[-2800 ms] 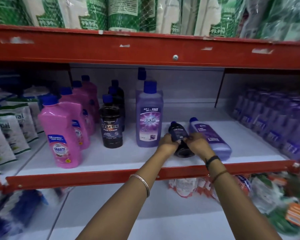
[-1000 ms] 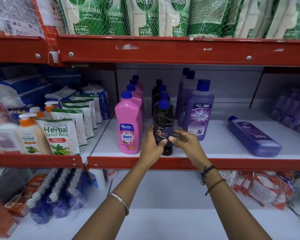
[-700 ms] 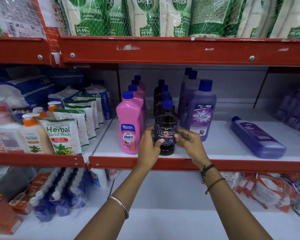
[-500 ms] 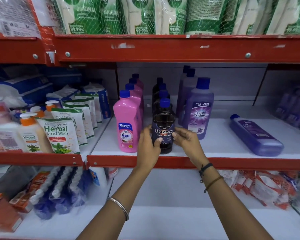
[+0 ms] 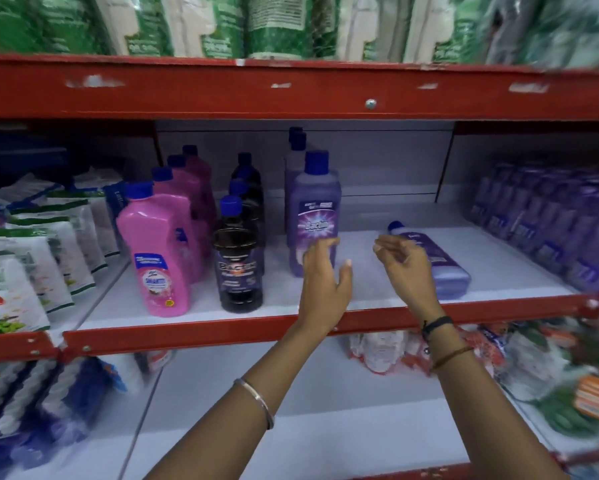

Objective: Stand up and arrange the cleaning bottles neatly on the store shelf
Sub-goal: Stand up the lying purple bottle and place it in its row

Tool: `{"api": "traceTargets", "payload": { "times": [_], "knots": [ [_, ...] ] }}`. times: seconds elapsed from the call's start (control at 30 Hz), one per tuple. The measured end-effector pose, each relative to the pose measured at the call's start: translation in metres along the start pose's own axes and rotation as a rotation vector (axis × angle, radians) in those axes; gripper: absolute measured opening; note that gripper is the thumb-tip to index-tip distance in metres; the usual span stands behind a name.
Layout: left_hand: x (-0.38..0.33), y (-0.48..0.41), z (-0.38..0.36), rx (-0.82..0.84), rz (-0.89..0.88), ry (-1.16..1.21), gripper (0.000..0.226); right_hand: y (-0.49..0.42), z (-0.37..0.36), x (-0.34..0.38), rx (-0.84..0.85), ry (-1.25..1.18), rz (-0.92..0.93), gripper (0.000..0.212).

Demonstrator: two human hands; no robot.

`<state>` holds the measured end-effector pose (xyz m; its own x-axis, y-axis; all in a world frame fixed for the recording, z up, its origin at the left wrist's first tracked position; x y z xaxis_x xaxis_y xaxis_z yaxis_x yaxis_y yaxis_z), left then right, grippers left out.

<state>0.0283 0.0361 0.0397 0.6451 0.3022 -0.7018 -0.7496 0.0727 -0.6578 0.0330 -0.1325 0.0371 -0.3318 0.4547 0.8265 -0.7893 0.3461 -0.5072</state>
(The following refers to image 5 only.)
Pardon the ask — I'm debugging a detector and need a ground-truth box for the person's left hand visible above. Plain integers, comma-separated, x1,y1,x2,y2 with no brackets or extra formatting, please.
298,238,354,336

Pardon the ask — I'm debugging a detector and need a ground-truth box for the large pink liquid bottle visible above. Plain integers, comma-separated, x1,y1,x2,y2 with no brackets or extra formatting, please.
116,182,193,318

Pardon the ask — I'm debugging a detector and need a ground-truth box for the silver bangle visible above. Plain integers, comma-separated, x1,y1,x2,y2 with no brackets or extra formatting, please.
234,378,276,431

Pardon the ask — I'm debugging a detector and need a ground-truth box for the person's left forearm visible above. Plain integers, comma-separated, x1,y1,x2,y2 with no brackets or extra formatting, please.
144,322,335,480

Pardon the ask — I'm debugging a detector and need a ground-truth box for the row of white green pouches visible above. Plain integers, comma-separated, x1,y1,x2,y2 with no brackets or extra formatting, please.
0,166,131,336

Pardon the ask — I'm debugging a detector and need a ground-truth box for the row of green white packages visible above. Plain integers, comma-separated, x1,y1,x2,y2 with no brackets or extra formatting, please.
0,0,599,66

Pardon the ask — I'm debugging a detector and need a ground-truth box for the person's right hand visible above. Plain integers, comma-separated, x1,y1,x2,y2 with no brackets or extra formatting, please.
373,234,448,326

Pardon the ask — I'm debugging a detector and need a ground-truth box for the red metal shelf rack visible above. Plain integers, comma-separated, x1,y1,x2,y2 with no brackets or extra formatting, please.
0,53,599,480

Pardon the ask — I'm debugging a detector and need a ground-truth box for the person's right forearm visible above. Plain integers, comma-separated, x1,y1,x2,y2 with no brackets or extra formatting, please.
419,315,572,480

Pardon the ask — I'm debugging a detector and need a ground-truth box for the pile of colourful packets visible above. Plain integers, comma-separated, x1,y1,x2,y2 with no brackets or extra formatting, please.
479,315,599,441

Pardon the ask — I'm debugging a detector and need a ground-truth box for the brown thread bracelet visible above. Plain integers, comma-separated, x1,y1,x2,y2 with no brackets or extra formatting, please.
430,346,475,373

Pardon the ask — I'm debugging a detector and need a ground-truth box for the dark liquid bottle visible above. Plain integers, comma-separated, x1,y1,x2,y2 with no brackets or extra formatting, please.
212,195,265,313
231,152,266,205
229,178,266,275

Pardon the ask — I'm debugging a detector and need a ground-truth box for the pile of red white packets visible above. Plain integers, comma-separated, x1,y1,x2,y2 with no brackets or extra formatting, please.
348,322,505,376

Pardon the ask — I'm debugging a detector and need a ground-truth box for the pile of blue white packets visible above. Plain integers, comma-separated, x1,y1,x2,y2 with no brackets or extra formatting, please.
0,351,176,480

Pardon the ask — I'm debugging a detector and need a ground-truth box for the group of purple bottles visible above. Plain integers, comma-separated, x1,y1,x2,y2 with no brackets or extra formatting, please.
466,161,599,294

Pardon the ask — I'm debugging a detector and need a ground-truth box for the black wristband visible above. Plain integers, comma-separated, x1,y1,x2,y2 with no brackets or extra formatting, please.
421,316,454,341

